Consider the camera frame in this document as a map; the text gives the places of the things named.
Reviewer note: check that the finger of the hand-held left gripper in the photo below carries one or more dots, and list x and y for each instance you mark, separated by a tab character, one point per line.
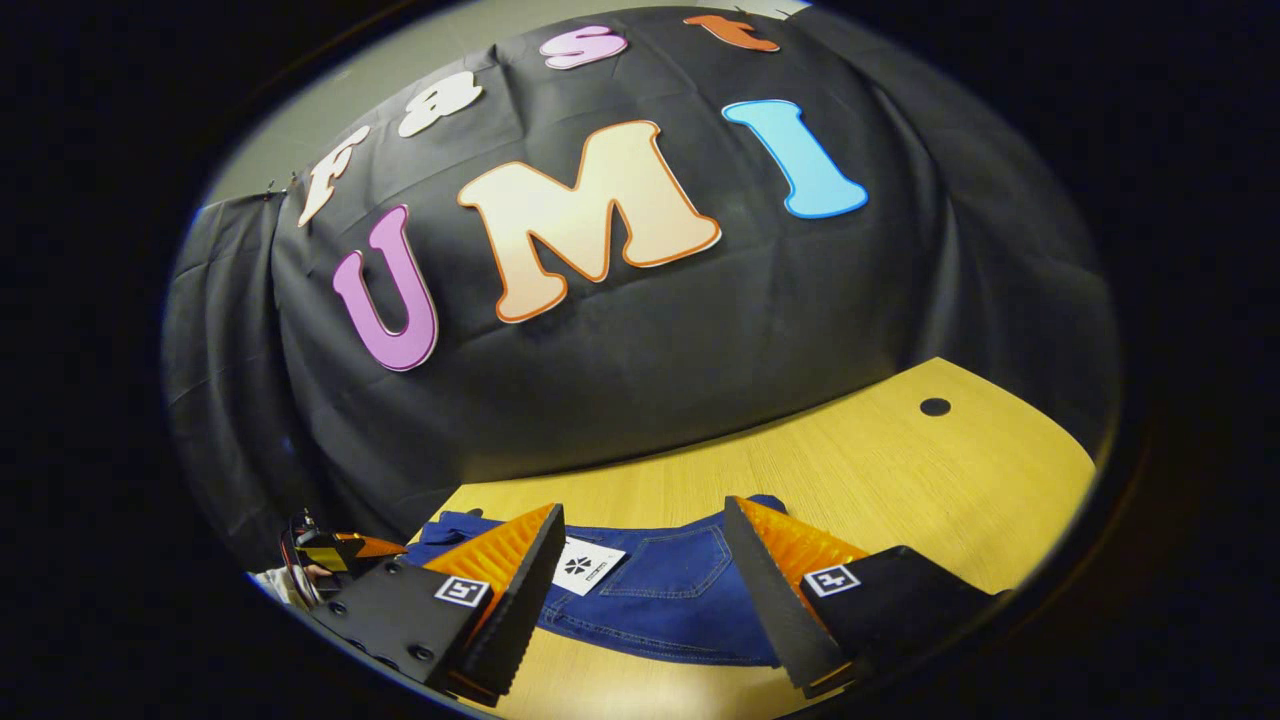
372	546

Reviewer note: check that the blue jeans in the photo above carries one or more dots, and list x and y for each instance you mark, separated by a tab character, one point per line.
670	590

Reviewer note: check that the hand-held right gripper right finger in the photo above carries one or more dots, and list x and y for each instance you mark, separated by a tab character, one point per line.
775	610

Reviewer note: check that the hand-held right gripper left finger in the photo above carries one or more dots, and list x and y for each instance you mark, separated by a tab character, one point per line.
510	610

